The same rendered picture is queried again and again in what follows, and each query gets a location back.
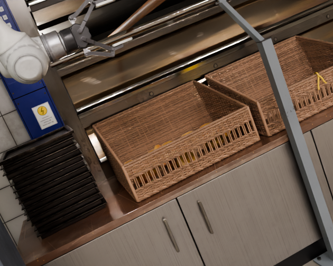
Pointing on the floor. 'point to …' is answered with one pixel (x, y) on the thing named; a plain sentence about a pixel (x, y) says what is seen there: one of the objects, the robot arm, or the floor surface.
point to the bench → (213, 211)
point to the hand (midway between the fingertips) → (120, 20)
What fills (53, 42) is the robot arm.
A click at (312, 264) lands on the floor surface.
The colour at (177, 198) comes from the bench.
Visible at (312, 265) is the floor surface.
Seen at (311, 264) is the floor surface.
